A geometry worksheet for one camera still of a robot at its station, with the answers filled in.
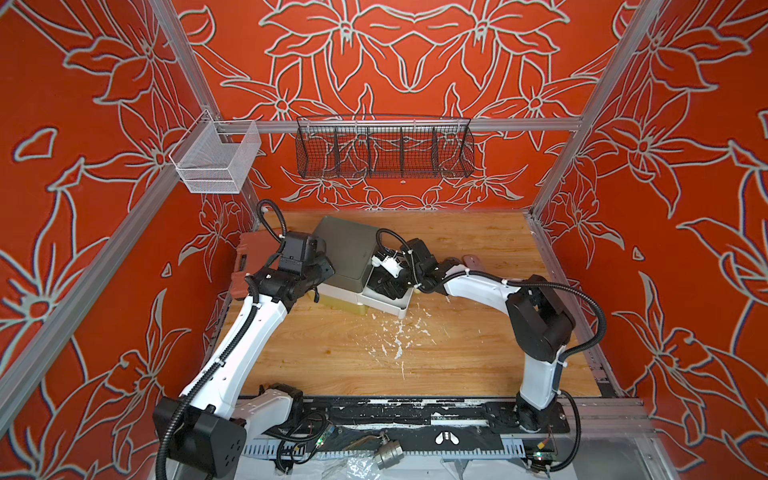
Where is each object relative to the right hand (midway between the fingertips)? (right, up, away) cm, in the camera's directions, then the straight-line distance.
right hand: (380, 276), depth 89 cm
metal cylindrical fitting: (+2, -37, -24) cm, 44 cm away
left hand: (-14, +6, -11) cm, 19 cm away
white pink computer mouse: (+32, +3, +12) cm, 35 cm away
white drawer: (-2, -5, -8) cm, 10 cm away
